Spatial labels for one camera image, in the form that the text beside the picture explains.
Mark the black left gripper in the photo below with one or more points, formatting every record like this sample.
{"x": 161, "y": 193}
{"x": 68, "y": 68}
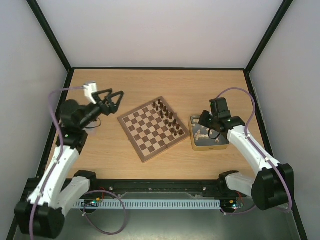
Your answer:
{"x": 113, "y": 108}

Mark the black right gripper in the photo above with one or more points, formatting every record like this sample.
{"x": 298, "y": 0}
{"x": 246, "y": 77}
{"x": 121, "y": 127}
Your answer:
{"x": 204, "y": 119}

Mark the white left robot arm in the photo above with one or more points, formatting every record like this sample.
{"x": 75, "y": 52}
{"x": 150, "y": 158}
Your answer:
{"x": 44, "y": 212}

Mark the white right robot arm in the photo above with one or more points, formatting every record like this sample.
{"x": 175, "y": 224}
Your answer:
{"x": 273, "y": 183}

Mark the dark chess piece row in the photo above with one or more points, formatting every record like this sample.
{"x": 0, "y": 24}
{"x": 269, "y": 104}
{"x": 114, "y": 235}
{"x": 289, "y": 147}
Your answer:
{"x": 168, "y": 117}

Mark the wooden chess board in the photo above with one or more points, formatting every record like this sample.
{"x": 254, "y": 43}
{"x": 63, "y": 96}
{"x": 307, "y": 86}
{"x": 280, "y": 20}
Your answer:
{"x": 147, "y": 133}

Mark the silver metal tin box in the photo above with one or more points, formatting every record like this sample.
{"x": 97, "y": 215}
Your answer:
{"x": 204, "y": 139}

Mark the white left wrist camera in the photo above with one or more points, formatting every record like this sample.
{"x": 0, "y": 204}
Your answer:
{"x": 89, "y": 89}

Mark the light blue cable duct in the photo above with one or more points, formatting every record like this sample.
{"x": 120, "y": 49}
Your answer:
{"x": 151, "y": 204}

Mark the black aluminium frame rail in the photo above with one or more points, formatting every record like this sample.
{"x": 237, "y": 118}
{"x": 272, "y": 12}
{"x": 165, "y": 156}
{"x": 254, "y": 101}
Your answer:
{"x": 206, "y": 188}

